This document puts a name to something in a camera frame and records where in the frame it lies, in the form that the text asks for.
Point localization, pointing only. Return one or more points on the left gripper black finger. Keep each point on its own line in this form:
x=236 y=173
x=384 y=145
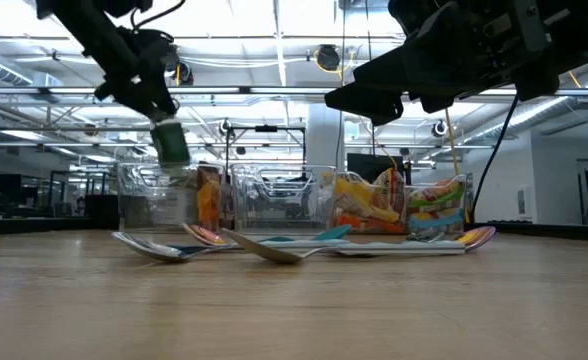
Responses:
x=144 y=97

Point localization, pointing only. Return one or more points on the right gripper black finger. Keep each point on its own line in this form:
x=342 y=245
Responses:
x=394 y=72
x=369 y=105

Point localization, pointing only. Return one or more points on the green oregano spice jar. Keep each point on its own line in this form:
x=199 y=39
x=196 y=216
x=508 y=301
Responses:
x=170 y=142

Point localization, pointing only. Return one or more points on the red ramen pack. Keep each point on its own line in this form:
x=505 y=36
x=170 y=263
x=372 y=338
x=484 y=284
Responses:
x=391 y=187

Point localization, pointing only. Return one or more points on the chili shrimp ramen pack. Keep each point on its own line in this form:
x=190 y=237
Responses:
x=436 y=195

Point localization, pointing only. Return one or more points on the orange chicken ramen pack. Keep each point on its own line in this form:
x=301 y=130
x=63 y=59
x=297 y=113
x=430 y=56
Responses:
x=369 y=226

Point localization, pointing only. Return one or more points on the blue ramen pack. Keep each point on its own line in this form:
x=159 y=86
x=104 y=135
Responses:
x=436 y=222

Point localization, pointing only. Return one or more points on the purple iridescent spoon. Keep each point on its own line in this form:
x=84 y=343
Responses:
x=479 y=237

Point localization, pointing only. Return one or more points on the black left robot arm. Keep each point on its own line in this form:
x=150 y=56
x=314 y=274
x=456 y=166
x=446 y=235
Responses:
x=84 y=35

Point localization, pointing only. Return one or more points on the black background monitor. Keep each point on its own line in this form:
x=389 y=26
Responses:
x=364 y=162

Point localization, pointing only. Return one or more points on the teal spoon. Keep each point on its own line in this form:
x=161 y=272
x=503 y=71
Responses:
x=336 y=232

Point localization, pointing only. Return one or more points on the pink iridescent spoon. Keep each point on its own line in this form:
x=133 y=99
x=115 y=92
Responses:
x=206 y=235

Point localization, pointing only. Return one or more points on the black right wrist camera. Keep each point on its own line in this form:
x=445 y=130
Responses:
x=536 y=82

